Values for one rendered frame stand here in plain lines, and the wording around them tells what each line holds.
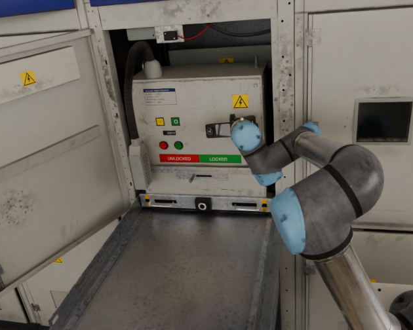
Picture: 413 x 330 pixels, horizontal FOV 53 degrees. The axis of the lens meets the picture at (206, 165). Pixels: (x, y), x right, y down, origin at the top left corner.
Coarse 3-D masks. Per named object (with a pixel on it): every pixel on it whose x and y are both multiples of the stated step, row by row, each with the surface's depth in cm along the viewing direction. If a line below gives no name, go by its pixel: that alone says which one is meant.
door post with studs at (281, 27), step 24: (288, 0) 125; (288, 24) 128; (288, 48) 131; (288, 72) 134; (288, 96) 138; (288, 120) 142; (288, 168) 150; (288, 264) 169; (288, 288) 175; (288, 312) 181
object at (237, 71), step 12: (168, 72) 155; (180, 72) 153; (192, 72) 151; (204, 72) 149; (216, 72) 148; (228, 72) 146; (240, 72) 144; (252, 72) 142; (264, 72) 145; (264, 84) 146; (264, 96) 146; (264, 108) 147; (264, 120) 148; (264, 132) 148
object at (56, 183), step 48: (0, 48) 119; (48, 48) 133; (96, 48) 145; (0, 96) 121; (48, 96) 137; (96, 96) 153; (0, 144) 126; (48, 144) 140; (96, 144) 157; (0, 192) 129; (48, 192) 144; (96, 192) 162; (0, 240) 132; (48, 240) 147; (0, 288) 136
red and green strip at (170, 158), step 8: (160, 160) 160; (168, 160) 159; (176, 160) 158; (184, 160) 158; (192, 160) 157; (200, 160) 156; (208, 160) 155; (216, 160) 154; (224, 160) 154; (232, 160) 153; (240, 160) 152
